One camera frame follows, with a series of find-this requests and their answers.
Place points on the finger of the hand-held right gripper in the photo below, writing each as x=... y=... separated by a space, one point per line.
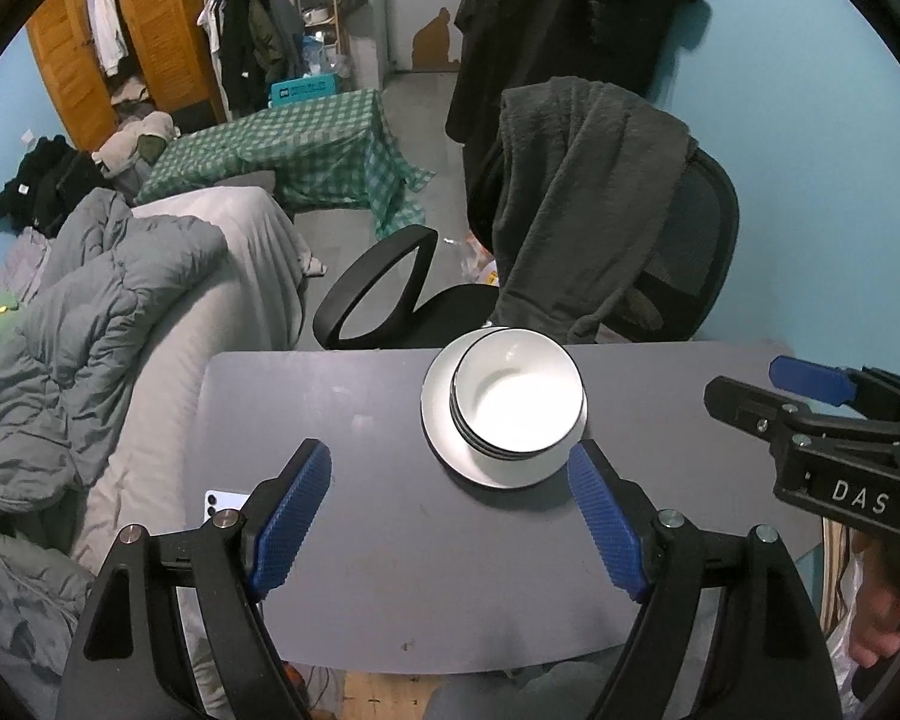
x=810 y=379
x=750 y=406

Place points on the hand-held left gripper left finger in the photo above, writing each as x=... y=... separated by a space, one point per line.
x=289 y=525

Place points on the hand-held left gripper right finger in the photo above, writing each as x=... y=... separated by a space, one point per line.
x=604 y=525

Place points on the white plate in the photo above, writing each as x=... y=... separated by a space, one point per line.
x=495 y=474

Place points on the person's right hand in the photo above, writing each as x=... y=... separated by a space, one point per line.
x=877 y=600

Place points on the white smartphone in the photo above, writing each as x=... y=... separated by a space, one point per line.
x=221 y=502

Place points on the wooden plank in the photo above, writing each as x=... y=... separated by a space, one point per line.
x=836 y=562

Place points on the clear plastic sheet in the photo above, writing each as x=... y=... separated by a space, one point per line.
x=840 y=652

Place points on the black mesh office chair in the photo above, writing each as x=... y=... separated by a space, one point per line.
x=690 y=240

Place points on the grey trousers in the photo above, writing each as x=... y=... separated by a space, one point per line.
x=510 y=690

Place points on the bed with beige sheet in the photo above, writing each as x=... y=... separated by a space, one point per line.
x=247 y=277

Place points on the dark grey towel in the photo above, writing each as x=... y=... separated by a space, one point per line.
x=570 y=195

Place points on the grey duvet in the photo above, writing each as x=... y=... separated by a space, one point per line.
x=82 y=330

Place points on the green checkered tablecloth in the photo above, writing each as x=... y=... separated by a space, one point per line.
x=292 y=150

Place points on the beige and olive clothes pile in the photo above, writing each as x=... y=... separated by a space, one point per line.
x=135 y=139

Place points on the black clothes pile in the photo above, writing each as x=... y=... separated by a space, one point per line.
x=37 y=180

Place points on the teal plastic crate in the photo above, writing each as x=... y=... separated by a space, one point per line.
x=304 y=90

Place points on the black hanging coat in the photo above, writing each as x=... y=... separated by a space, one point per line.
x=555 y=15

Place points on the clothes rack with dark coats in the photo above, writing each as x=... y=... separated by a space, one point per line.
x=255 y=37

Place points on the wooden louvered wardrobe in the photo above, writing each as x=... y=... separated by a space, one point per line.
x=157 y=22

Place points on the white door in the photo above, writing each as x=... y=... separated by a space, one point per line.
x=412 y=0

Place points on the white hanging shirt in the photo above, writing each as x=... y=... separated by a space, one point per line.
x=105 y=22

